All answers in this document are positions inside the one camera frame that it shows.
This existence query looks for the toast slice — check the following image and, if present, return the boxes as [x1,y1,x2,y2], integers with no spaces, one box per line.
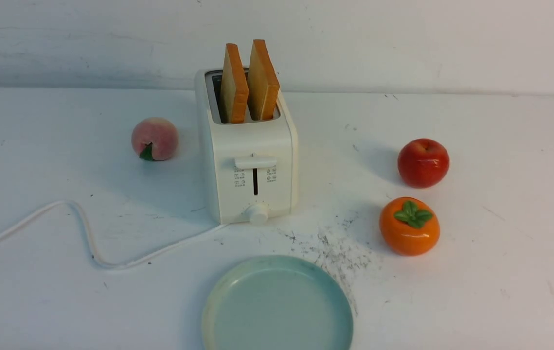
[247,39,280,121]
[218,43,249,124]

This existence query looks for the white two-slot toaster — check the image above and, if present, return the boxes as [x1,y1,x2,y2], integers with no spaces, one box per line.
[194,69,299,225]

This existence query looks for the light green round plate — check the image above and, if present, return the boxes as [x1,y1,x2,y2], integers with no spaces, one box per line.
[201,255,353,350]

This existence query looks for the pink peach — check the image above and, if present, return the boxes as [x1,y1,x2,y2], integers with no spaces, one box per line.
[131,117,179,161]

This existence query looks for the orange persimmon with green leaves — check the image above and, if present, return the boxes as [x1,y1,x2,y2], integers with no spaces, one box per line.
[379,197,441,256]

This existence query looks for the red apple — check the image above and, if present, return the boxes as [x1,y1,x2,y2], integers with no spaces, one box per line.
[397,138,450,189]

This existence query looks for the white toaster power cord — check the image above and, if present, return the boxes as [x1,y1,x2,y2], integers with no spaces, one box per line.
[0,199,229,270]

